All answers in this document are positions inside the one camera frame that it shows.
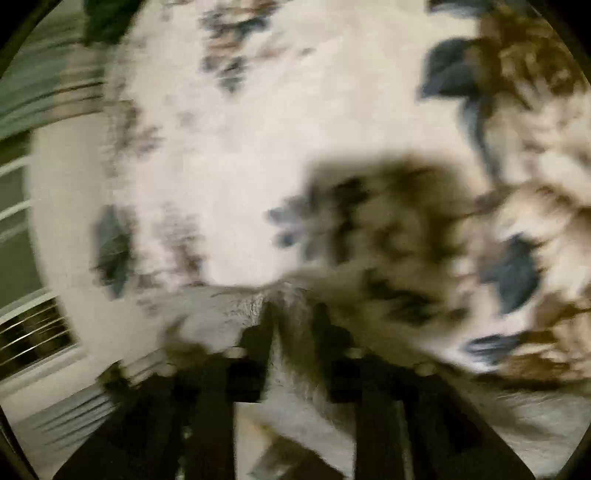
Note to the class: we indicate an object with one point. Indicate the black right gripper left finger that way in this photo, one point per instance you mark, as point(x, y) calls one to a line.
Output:
point(181, 426)

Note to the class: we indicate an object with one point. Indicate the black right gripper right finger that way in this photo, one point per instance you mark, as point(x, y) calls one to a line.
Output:
point(407, 426)

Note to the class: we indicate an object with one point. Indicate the grey fluffy pants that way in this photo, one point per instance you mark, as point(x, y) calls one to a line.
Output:
point(543, 428)

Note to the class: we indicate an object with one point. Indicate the floral white brown blanket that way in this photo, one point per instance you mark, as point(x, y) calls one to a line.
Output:
point(421, 167)

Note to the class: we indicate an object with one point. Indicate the grey curtain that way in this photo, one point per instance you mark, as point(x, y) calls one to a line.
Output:
point(53, 77)

